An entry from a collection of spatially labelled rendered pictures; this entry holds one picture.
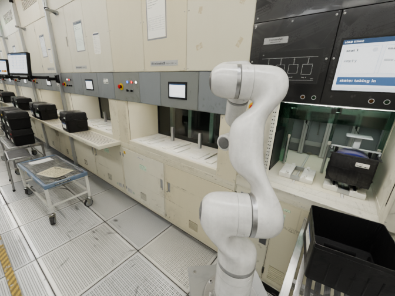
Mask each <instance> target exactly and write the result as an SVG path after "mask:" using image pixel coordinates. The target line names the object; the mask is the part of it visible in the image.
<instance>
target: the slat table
mask: <svg viewBox="0 0 395 296"><path fill-rule="evenodd" d="M306 223H307V218H306V217H305V218H304V220H303V224H302V227H301V229H300V233H299V236H298V238H297V241H296V245H295V247H294V250H293V254H292V257H291V259H290V263H289V266H288V268H287V271H286V275H285V277H284V280H283V284H282V287H281V289H280V292H279V296H289V294H290V290H293V295H292V296H299V295H302V296H330V292H331V288H330V287H328V286H326V285H325V286H324V294H323V295H321V294H320V291H321V286H322V284H321V283H319V282H315V286H314V290H313V289H311V287H312V280H311V279H309V278H306V283H305V285H304V284H302V282H303V277H304V253H303V258H302V262H301V265H300V269H299V273H298V276H297V280H295V279H294V275H295V272H296V268H297V265H298V262H299V258H300V254H301V252H302V248H303V244H304V237H303V233H304V229H305V226H306ZM340 294H341V292H340V291H337V290H335V289H334V296H340Z"/></svg>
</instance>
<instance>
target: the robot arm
mask: <svg viewBox="0 0 395 296"><path fill-rule="evenodd" d="M209 87H210V90H211V91H212V93H213V94H214V95H216V96H218V97H221V98H225V99H227V104H226V113H225V121H226V123H227V124H228V125H229V126H230V131H229V133H225V134H223V135H220V136H219V137H218V139H217V145H218V146H219V148H220V149H221V150H224V151H227V150H228V151H229V159H230V162H231V164H232V166H233V168H234V169H235V170H236V171H237V172H238V173H239V174H240V175H241V176H242V177H243V178H244V179H246V180H247V182H248V183H249V184H250V187H251V192H250V193H237V192H228V191H215V192H211V193H209V194H207V195H205V196H204V198H203V200H202V201H201V202H200V207H199V219H200V223H201V226H202V228H203V230H204V232H205V233H206V235H207V236H208V237H209V238H210V240H211V241H212V242H213V243H214V245H215V246H216V247H217V248H218V251H217V264H216V275H214V276H213V277H212V278H211V279H210V280H209V281H208V282H207V284H206V286H205V291H204V296H257V295H256V292H255V290H254V289H253V287H252V283H253V277H254V273H255V267H256V260H257V250H256V247H255V245H254V243H253V242H252V241H251V240H250V239H249V238H261V239H269V238H273V237H276V236H278V235H279V234H280V233H281V231H282V229H283V226H284V215H283V210H282V207H281V205H280V202H279V200H278V198H277V196H276V194H275V192H274V190H273V188H272V186H271V184H270V181H269V179H268V177H267V174H266V170H265V164H264V158H263V146H264V132H265V124H266V121H267V118H268V117H269V115H270V114H271V113H272V111H273V110H274V109H275V108H276V107H277V106H278V104H279V103H280V102H281V101H282V100H283V99H284V98H285V96H286V94H287V91H288V88H289V78H288V76H287V74H286V72H285V71H284V70H283V69H282V68H280V67H277V66H271V65H252V64H251V63H250V62H248V61H246V60H244V61H233V62H223V63H220V64H218V65H217V66H215V67H214V69H213V70H212V71H211V73H210V76H209ZM249 100H251V101H252V102H253V104H252V106H251V108H250V109H248V110H247V111H246V109H247V105H248V102H249ZM248 237H249V238H248Z"/></svg>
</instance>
